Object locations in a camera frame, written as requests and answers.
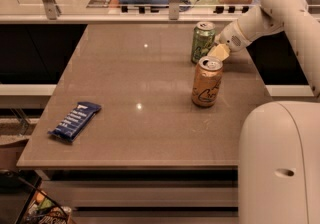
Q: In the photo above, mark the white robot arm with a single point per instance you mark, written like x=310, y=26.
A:
x=276, y=152

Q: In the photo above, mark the grey table drawer unit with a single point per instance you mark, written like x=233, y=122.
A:
x=153, y=196

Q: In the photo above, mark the green soda can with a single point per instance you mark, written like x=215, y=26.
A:
x=203, y=40

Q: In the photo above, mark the orange soda can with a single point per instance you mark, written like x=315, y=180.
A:
x=207, y=80

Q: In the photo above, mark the snack bag box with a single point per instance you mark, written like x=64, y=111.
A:
x=41, y=209

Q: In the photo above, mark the blue rxbar wrapper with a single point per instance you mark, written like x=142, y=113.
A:
x=75, y=121

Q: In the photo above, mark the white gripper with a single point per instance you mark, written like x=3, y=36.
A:
x=230, y=39

